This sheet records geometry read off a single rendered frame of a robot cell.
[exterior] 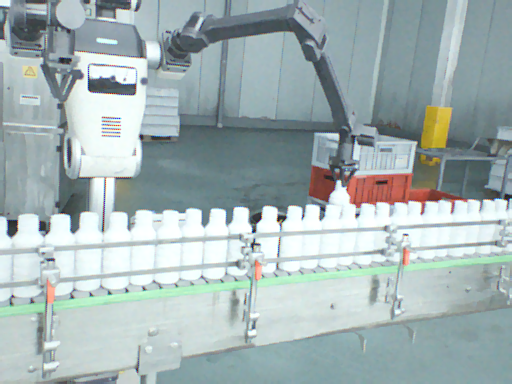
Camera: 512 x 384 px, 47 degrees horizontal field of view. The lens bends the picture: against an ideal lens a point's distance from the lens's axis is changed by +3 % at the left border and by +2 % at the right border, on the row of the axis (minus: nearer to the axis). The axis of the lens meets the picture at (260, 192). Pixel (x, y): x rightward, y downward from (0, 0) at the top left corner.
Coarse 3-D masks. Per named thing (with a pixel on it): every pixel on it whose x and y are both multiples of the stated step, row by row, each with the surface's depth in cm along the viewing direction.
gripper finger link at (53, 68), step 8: (48, 64) 124; (56, 64) 125; (48, 72) 125; (56, 72) 125; (64, 72) 127; (72, 72) 127; (80, 72) 127; (56, 80) 126; (72, 80) 128; (56, 88) 127; (72, 88) 129; (64, 96) 128
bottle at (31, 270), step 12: (24, 216) 121; (36, 216) 121; (24, 228) 118; (36, 228) 120; (24, 240) 118; (36, 240) 119; (12, 264) 120; (24, 264) 119; (36, 264) 120; (12, 276) 120; (24, 276) 119; (36, 276) 121; (12, 288) 121; (24, 288) 120; (36, 288) 121
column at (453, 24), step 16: (448, 0) 1075; (464, 0) 1072; (448, 16) 1075; (464, 16) 1072; (448, 32) 1075; (448, 48) 1075; (448, 64) 1096; (448, 80) 1104; (432, 96) 1110; (448, 96) 1105
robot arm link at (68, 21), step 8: (56, 0) 123; (64, 0) 118; (72, 0) 119; (56, 8) 118; (64, 8) 119; (72, 8) 119; (80, 8) 120; (56, 16) 119; (64, 16) 119; (72, 16) 120; (80, 16) 121; (56, 24) 124; (64, 24) 119; (72, 24) 120; (80, 24) 121
